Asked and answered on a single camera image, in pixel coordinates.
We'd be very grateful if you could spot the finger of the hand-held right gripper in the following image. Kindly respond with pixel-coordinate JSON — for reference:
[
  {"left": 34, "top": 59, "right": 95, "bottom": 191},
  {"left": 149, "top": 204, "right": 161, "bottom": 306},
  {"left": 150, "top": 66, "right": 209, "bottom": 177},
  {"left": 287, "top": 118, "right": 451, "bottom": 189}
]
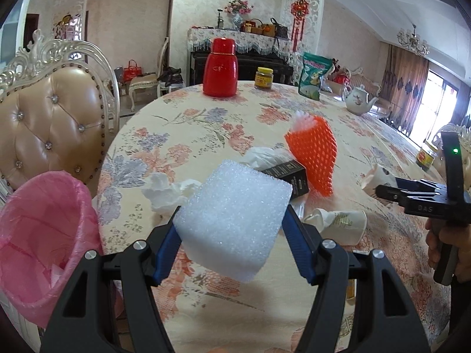
[
  {"left": 375, "top": 185, "right": 406, "bottom": 205},
  {"left": 395, "top": 178, "right": 448, "bottom": 192}
]

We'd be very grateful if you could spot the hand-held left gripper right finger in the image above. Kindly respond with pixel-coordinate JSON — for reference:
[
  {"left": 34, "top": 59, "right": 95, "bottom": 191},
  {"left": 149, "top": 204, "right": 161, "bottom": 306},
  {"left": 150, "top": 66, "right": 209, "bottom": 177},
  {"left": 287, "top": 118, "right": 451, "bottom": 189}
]
[{"left": 281, "top": 204, "right": 431, "bottom": 353}]

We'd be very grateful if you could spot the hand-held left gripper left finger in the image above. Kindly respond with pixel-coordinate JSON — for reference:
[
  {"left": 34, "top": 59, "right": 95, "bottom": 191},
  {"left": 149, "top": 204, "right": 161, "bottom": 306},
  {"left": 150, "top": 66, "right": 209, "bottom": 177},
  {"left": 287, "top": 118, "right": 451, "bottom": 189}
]
[{"left": 40, "top": 222, "right": 181, "bottom": 353}]

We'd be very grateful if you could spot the white foam block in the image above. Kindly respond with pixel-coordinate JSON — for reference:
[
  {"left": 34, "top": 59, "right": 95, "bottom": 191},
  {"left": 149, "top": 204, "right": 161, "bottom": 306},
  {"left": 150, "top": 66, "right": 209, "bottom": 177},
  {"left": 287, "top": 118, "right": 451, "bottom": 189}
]
[{"left": 173, "top": 159, "right": 293, "bottom": 284}]

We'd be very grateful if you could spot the orange foam net sleeve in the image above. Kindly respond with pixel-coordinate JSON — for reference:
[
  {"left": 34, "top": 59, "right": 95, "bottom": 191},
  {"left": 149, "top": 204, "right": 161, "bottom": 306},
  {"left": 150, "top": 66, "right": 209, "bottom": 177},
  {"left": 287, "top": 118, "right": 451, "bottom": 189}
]
[{"left": 284, "top": 115, "right": 338, "bottom": 197}]

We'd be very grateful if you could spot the white plastic bag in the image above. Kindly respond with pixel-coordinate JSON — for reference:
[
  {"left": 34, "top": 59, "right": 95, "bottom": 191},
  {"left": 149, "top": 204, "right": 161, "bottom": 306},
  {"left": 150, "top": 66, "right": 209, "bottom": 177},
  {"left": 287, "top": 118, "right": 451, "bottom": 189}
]
[{"left": 241, "top": 146, "right": 296, "bottom": 172}]

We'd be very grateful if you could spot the white foam net sleeve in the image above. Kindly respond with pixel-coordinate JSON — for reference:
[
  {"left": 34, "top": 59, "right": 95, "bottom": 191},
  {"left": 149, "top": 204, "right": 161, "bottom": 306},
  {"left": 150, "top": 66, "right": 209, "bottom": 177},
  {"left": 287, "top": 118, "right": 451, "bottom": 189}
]
[{"left": 290, "top": 111, "right": 314, "bottom": 132}]

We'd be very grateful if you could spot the pink bag trash bin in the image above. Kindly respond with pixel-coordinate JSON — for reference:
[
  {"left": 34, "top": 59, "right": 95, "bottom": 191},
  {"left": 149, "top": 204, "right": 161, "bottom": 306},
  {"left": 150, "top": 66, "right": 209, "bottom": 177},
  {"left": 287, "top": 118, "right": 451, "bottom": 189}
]
[{"left": 0, "top": 171, "right": 106, "bottom": 329}]

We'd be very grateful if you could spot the person's right hand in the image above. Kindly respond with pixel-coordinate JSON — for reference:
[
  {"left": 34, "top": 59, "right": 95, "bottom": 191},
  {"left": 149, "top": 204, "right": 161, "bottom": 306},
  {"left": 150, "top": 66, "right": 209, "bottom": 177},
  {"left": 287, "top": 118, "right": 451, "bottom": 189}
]
[{"left": 426, "top": 219, "right": 471, "bottom": 277}]

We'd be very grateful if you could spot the yellow label glass jar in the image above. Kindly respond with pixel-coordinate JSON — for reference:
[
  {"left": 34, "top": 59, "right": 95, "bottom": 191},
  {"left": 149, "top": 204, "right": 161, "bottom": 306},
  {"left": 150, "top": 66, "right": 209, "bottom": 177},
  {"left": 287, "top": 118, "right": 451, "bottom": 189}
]
[{"left": 416, "top": 140, "right": 439, "bottom": 172}]

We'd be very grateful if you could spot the crushed white paper cup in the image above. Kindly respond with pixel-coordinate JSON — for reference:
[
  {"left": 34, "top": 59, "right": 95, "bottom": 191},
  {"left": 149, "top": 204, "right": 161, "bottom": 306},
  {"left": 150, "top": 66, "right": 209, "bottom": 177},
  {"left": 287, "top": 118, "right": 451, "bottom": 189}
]
[{"left": 303, "top": 208, "right": 368, "bottom": 245}]

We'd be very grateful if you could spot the crumpled white tissue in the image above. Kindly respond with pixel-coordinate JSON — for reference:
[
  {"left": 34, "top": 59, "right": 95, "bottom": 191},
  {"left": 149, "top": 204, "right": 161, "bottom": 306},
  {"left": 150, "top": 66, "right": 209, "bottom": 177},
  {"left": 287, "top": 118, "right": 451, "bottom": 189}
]
[{"left": 141, "top": 172, "right": 203, "bottom": 216}]

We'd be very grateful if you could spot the small black box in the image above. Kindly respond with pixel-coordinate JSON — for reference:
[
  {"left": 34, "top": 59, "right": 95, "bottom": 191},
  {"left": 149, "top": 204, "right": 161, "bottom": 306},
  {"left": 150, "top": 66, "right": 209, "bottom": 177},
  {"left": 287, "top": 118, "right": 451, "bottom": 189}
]
[{"left": 259, "top": 160, "right": 309, "bottom": 196}]

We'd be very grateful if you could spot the white floral teapot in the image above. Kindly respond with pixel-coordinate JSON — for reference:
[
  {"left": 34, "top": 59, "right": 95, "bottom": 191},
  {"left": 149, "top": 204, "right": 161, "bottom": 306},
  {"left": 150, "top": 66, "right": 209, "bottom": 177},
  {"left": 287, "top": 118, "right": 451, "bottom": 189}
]
[{"left": 342, "top": 84, "right": 380, "bottom": 115}]

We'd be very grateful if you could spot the brown patterned curtain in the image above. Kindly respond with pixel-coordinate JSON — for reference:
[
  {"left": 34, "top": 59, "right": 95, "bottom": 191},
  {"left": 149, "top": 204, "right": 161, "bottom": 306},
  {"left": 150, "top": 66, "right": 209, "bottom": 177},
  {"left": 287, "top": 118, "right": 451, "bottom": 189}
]
[{"left": 380, "top": 42, "right": 429, "bottom": 134}]

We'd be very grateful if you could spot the white ornate sofa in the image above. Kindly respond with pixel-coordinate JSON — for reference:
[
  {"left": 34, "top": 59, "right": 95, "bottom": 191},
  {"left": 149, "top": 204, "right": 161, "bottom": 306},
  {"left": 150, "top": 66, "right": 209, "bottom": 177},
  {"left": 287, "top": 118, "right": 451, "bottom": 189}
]
[{"left": 330, "top": 67, "right": 382, "bottom": 98}]

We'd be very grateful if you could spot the floral tablecloth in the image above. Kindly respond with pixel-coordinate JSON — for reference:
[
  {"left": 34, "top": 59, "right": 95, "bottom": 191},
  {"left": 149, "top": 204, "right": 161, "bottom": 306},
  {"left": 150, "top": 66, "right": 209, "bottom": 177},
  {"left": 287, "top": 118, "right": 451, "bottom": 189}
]
[{"left": 96, "top": 81, "right": 457, "bottom": 353}]

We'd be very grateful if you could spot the green snack bag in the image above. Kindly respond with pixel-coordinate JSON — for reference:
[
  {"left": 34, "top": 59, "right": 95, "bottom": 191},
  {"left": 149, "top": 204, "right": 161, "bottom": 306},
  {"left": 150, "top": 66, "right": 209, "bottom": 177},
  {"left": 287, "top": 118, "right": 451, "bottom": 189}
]
[{"left": 298, "top": 52, "right": 332, "bottom": 101}]

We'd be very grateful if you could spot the crystal chandelier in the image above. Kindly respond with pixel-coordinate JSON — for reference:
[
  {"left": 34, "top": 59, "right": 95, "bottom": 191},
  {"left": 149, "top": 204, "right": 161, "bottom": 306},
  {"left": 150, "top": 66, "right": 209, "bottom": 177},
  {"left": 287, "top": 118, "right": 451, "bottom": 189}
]
[{"left": 396, "top": 24, "right": 431, "bottom": 58}]

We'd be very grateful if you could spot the white upholstered stool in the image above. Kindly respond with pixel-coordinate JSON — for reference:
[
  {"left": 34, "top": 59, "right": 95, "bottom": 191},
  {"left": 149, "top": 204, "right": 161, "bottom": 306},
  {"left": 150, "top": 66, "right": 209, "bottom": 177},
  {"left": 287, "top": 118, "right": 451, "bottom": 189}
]
[{"left": 128, "top": 74, "right": 163, "bottom": 111}]

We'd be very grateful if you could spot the yellow lid brown jar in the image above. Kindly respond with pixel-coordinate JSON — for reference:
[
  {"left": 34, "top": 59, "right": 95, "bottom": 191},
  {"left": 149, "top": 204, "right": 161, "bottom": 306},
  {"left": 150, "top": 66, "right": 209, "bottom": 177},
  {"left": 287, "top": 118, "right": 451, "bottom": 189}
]
[{"left": 255, "top": 67, "right": 274, "bottom": 90}]

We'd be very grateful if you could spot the black bag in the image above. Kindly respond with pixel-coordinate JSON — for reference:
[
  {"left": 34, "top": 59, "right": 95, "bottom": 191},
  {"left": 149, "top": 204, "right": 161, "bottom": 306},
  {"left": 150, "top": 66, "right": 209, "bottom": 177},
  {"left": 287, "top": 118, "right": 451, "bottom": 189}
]
[{"left": 158, "top": 67, "right": 184, "bottom": 85}]

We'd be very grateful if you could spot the beige tufted ornate chair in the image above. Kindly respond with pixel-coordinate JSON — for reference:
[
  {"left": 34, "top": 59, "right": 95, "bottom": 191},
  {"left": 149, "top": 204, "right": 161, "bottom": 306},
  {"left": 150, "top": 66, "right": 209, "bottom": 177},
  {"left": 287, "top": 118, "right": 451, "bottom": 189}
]
[{"left": 0, "top": 29, "right": 120, "bottom": 200}]

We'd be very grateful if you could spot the red handbag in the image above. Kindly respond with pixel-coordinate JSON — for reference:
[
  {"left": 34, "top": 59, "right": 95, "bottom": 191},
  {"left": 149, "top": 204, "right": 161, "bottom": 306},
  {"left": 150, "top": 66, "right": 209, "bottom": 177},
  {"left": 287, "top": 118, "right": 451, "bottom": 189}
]
[{"left": 123, "top": 60, "right": 142, "bottom": 81}]

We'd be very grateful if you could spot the red thermos flask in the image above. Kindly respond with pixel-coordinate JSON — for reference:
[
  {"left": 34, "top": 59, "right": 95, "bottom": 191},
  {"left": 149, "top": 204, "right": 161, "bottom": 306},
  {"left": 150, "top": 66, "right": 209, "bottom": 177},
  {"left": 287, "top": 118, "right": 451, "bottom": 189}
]
[{"left": 202, "top": 38, "right": 239, "bottom": 98}]

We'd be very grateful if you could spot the black upright piano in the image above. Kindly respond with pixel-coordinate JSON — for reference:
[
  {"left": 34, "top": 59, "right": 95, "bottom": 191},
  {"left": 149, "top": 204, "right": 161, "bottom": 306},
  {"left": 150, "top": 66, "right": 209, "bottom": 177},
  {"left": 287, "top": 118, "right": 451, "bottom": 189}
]
[{"left": 189, "top": 49, "right": 295, "bottom": 86}]

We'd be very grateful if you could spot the dark brown handbag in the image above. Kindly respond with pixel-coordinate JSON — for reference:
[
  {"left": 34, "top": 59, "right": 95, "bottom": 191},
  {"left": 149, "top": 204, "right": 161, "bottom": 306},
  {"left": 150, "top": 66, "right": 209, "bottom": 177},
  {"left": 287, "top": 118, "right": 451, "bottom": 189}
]
[{"left": 271, "top": 18, "right": 290, "bottom": 39}]

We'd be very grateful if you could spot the white lace piano cover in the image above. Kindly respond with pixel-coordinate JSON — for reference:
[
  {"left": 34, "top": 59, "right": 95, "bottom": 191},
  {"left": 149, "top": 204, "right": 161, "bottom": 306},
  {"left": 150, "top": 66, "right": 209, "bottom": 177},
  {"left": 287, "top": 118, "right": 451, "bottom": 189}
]
[{"left": 187, "top": 27, "right": 293, "bottom": 55}]

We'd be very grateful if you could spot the wicker basket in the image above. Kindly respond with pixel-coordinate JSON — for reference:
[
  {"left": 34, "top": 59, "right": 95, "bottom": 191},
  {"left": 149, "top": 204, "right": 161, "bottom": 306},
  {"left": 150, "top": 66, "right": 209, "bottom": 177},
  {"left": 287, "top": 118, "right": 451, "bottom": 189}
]
[{"left": 241, "top": 18, "right": 275, "bottom": 35}]

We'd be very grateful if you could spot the pink flower vase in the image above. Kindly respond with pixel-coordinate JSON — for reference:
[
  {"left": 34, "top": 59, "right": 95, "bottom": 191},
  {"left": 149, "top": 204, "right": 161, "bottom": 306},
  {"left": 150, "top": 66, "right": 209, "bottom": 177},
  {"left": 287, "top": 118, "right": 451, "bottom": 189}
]
[{"left": 225, "top": 0, "right": 255, "bottom": 30}]

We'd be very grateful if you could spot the red knot wall hanging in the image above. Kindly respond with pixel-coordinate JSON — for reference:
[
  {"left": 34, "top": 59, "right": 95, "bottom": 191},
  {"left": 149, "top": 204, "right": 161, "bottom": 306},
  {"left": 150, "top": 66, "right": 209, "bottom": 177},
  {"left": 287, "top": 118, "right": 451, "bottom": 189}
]
[{"left": 290, "top": 0, "right": 310, "bottom": 51}]

